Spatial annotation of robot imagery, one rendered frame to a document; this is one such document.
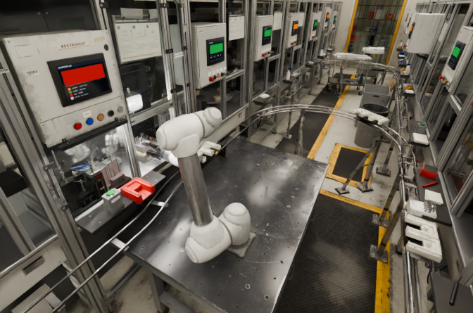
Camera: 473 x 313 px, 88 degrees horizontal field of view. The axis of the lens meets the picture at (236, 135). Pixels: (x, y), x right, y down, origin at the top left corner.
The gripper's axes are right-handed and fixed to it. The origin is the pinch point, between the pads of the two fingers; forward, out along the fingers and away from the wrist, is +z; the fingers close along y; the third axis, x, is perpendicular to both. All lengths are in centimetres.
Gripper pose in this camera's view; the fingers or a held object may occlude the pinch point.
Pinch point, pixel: (146, 147)
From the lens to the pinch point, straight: 193.0
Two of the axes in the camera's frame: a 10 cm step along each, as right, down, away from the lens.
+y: 0.1, -8.8, -4.8
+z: -8.7, -2.5, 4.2
